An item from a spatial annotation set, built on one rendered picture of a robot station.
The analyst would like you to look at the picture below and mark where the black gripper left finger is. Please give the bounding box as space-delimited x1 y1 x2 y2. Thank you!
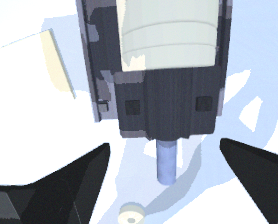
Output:
0 143 111 224

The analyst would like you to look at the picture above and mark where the dark grey housing block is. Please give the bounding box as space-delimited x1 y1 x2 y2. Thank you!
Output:
75 0 234 142

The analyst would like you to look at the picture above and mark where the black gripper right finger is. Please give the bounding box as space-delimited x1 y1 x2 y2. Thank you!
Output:
219 137 278 224

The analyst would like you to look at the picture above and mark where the blue-grey cylinder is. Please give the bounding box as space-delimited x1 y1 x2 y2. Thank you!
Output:
156 139 178 186

